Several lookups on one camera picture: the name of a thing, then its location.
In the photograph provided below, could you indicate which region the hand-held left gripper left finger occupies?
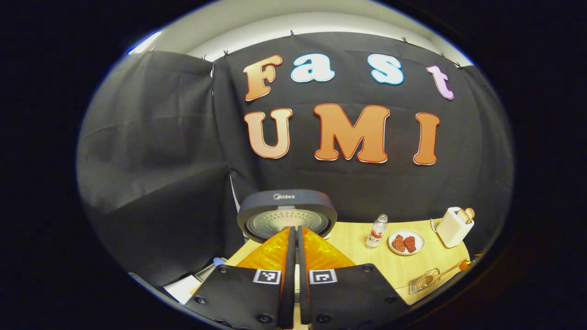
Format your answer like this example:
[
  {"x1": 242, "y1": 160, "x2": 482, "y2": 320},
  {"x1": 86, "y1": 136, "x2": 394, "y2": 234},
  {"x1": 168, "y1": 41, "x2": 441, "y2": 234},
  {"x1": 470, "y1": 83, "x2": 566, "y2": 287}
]
[{"x1": 186, "y1": 226, "x2": 297, "y2": 330}]

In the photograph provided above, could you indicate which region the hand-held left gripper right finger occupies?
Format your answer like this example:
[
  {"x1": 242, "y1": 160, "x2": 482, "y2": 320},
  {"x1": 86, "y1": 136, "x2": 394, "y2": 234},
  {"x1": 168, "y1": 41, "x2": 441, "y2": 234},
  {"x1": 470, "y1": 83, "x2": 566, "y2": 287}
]
[{"x1": 298, "y1": 226, "x2": 409, "y2": 330}]

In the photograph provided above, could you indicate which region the dark grey rice cooker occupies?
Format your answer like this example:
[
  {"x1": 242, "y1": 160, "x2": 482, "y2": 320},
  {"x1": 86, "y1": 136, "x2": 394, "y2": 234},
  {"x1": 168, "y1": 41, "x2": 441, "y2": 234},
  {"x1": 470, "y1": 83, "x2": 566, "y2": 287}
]
[{"x1": 237, "y1": 189, "x2": 338, "y2": 243}]

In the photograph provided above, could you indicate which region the clear chopstick holder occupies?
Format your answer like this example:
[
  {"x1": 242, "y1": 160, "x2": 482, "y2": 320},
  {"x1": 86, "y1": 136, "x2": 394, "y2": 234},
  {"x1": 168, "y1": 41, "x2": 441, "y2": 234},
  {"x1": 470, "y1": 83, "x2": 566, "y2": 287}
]
[{"x1": 408, "y1": 268, "x2": 441, "y2": 295}]

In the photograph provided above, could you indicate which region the clear red label bottle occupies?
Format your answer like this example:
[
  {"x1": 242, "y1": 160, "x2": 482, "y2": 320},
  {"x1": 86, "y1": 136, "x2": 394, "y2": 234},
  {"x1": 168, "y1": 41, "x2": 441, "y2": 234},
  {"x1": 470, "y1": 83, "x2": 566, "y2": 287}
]
[{"x1": 365, "y1": 214, "x2": 388, "y2": 249}]

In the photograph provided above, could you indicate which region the white box with grille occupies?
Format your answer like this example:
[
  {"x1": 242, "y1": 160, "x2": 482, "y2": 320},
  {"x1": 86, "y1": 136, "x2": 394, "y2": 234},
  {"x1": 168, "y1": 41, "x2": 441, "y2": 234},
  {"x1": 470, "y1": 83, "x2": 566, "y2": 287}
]
[{"x1": 163, "y1": 257, "x2": 230, "y2": 305}]

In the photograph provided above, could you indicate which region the white round plate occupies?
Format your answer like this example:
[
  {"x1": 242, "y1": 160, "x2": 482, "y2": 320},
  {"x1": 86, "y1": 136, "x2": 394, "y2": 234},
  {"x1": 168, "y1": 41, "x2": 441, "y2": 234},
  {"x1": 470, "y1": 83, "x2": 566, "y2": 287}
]
[{"x1": 388, "y1": 229, "x2": 426, "y2": 256}]

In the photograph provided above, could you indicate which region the white toaster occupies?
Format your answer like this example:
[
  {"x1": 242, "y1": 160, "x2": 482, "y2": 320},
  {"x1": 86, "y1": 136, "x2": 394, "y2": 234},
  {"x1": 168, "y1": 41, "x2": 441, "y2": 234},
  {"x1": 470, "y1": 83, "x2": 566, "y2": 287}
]
[{"x1": 436, "y1": 207, "x2": 475, "y2": 248}]

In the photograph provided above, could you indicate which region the black backdrop cloth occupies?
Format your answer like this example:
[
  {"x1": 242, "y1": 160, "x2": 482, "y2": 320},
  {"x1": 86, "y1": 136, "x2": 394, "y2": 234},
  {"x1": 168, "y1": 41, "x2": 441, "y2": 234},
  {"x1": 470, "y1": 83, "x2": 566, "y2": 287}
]
[{"x1": 77, "y1": 31, "x2": 514, "y2": 287}]

